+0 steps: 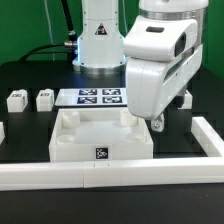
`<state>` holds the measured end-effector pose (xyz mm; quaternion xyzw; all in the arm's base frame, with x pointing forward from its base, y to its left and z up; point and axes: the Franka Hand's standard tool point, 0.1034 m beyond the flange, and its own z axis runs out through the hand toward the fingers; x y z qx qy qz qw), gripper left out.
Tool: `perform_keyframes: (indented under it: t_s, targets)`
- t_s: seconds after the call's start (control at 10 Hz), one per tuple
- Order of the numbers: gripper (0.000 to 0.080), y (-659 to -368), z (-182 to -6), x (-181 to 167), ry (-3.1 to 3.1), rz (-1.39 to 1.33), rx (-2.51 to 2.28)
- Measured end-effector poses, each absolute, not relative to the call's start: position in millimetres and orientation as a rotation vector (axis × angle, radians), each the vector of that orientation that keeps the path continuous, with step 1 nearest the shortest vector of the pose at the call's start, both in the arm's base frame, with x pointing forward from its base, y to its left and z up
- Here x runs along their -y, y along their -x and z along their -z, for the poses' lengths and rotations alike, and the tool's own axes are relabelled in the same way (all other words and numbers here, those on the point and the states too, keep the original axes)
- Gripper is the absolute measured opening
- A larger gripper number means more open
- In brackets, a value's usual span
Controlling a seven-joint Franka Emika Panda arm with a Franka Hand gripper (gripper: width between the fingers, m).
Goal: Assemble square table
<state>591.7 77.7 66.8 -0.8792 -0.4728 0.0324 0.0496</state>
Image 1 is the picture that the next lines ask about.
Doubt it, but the black cable horizontal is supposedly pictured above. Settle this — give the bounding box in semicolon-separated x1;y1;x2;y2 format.
19;41;78;62

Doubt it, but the white square table top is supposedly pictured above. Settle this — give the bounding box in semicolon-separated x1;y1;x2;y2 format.
49;107;153;162

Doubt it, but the white block at left edge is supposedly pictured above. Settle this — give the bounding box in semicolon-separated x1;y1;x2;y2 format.
0;122;5;145

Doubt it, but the white marker plate with tags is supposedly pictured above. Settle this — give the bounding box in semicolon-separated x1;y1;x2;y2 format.
55;88;127;107

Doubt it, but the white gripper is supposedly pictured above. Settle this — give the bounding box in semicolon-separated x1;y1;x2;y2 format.
124;16;202;132

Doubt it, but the black cable thick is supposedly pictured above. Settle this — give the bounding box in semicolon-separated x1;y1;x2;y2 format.
61;0;76;41

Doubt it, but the white U-shaped obstacle fence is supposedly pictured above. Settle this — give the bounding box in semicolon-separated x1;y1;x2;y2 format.
0;117;224;191

